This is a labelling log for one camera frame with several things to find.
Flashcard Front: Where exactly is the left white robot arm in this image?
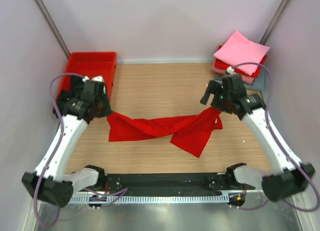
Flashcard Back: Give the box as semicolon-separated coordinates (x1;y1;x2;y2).
21;76;112;208

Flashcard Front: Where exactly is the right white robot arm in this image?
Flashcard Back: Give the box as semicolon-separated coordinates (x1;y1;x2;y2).
200;74;315;202

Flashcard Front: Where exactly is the black t shirt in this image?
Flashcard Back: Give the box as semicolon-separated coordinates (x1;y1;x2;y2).
55;73;88;120

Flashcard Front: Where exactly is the folded salmon t shirt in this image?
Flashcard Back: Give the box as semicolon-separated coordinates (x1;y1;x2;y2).
211;60;255;84

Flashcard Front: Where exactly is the red plastic bin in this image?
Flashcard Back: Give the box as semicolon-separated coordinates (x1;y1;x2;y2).
57;52;117;99

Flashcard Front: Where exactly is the folded grey t shirt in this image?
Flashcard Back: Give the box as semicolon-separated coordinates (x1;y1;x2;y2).
213;71;265;91

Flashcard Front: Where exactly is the folded pink t shirt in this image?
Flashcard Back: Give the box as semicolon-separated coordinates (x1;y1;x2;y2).
213;30;270;75

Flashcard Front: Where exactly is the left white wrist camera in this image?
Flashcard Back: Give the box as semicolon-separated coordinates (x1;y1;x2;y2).
82;75;104;83

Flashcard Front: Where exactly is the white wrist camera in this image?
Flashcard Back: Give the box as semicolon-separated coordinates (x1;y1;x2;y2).
225;66;237;75
82;75;104;83

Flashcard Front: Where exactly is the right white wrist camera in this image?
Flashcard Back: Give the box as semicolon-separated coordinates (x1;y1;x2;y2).
225;66;237;75

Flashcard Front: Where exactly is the white slotted cable duct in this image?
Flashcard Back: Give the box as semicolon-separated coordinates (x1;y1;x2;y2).
69;193;230;205

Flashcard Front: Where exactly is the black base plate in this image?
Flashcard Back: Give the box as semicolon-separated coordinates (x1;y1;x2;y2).
98;172;255;197

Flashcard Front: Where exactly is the left aluminium frame post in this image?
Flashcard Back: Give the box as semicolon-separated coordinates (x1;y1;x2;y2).
33;0;71;59

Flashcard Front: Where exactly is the aluminium frame post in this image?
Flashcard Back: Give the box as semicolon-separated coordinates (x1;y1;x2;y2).
259;0;292;45
33;0;71;59

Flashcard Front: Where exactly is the right aluminium frame post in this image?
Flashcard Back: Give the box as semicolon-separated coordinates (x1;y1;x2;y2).
259;0;292;45

